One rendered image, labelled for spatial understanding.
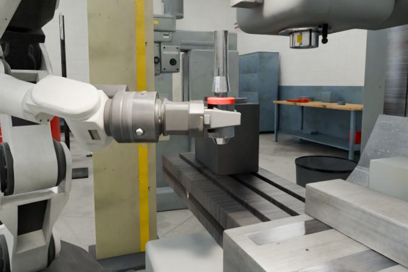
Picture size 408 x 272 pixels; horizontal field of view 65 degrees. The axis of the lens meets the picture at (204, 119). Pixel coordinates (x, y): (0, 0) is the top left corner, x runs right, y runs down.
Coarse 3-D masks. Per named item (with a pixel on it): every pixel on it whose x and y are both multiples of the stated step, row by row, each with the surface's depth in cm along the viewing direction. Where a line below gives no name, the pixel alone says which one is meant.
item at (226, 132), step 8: (208, 104) 54; (216, 104) 53; (224, 104) 53; (232, 104) 53; (216, 128) 53; (224, 128) 53; (232, 128) 54; (208, 136) 55; (216, 136) 53; (224, 136) 53; (232, 136) 54
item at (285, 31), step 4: (284, 28) 52; (288, 28) 51; (292, 28) 51; (296, 28) 50; (300, 28) 50; (304, 28) 50; (308, 28) 50; (312, 28) 50; (316, 28) 50; (320, 28) 50; (328, 28) 51; (280, 32) 53; (284, 32) 53; (288, 32) 53; (320, 32) 54; (328, 32) 53
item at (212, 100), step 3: (207, 99) 55; (210, 99) 53; (213, 99) 53; (216, 99) 53; (219, 99) 52; (222, 99) 52; (225, 99) 52; (228, 99) 53; (231, 99) 53; (234, 99) 55; (207, 102) 55; (210, 102) 53; (213, 102) 53; (216, 102) 53; (219, 102) 52; (222, 102) 52; (225, 102) 53; (228, 102) 53; (231, 102) 53
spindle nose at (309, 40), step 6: (306, 30) 52; (312, 30) 52; (294, 36) 53; (306, 36) 52; (312, 36) 52; (318, 36) 52; (294, 42) 53; (300, 42) 52; (306, 42) 52; (312, 42) 52; (318, 42) 53; (294, 48) 55; (300, 48) 56; (306, 48) 55; (312, 48) 55
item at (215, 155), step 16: (240, 112) 83; (256, 112) 84; (240, 128) 84; (256, 128) 85; (208, 144) 89; (224, 144) 83; (240, 144) 84; (256, 144) 85; (208, 160) 90; (224, 160) 83; (240, 160) 84; (256, 160) 86
